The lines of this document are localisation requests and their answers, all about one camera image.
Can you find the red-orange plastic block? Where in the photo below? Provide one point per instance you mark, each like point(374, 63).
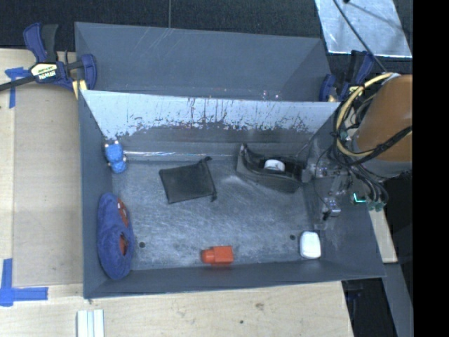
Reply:
point(219, 255)

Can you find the pale wood flat board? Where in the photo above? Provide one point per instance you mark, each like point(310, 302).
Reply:
point(47, 188)

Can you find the white rounded block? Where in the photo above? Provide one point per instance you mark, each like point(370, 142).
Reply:
point(310, 245)

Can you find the blue toy animal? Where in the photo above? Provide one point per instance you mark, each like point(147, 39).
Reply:
point(115, 156)

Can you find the black cloth pouch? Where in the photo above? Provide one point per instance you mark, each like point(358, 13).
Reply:
point(187, 183)

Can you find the grey metal bin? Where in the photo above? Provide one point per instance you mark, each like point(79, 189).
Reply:
point(224, 223)

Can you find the blue and red cloth slipper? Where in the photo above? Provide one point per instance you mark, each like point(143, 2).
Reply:
point(112, 237)

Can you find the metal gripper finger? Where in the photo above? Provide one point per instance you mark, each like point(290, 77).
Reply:
point(333, 207)

